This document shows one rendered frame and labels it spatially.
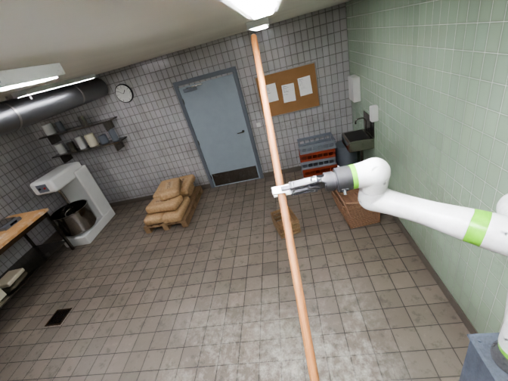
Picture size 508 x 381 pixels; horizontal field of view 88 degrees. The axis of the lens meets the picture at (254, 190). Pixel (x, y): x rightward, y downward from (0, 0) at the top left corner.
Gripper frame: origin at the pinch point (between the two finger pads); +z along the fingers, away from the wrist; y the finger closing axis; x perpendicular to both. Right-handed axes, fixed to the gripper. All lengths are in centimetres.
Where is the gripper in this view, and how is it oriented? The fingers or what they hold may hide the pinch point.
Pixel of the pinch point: (281, 190)
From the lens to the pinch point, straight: 103.3
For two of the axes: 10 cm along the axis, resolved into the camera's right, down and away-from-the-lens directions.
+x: -1.4, -9.3, 3.3
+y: 2.1, 3.0, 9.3
